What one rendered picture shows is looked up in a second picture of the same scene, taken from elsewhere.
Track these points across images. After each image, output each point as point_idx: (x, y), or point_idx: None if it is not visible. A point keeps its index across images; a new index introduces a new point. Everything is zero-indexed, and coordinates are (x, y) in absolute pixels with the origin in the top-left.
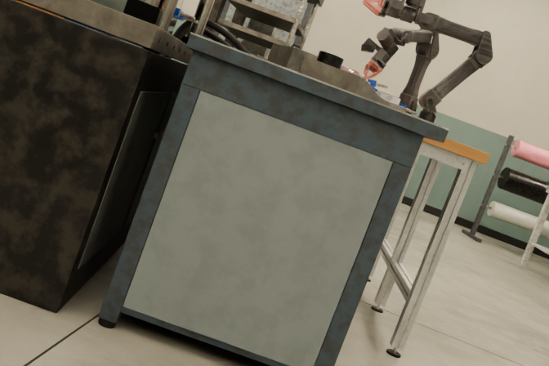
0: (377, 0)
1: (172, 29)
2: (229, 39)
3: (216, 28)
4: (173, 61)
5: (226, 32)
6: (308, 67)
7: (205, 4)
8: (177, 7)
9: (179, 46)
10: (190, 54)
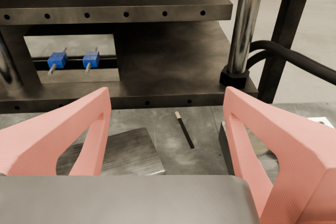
0: (274, 144)
1: (112, 72)
2: (313, 74)
3: (281, 56)
4: None
5: (301, 63)
6: None
7: (234, 28)
8: (89, 52)
9: (3, 105)
10: (114, 102)
